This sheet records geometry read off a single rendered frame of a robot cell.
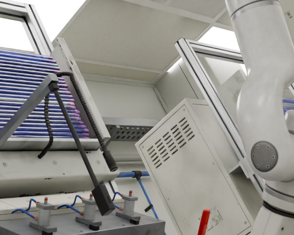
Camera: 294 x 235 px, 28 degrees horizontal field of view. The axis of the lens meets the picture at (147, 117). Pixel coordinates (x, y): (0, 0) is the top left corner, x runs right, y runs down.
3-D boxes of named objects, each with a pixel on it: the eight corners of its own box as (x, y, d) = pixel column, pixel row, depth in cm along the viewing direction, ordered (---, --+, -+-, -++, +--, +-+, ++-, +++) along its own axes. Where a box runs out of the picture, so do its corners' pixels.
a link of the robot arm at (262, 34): (238, -14, 92) (295, 172, 84) (290, 5, 104) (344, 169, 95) (195, 12, 98) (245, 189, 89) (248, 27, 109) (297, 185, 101)
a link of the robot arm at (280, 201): (282, 180, 103) (277, 196, 104) (255, 182, 97) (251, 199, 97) (325, 197, 98) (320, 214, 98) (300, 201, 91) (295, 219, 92)
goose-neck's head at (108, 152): (120, 167, 121) (111, 149, 123) (113, 168, 120) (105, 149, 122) (115, 172, 122) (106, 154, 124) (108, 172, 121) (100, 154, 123)
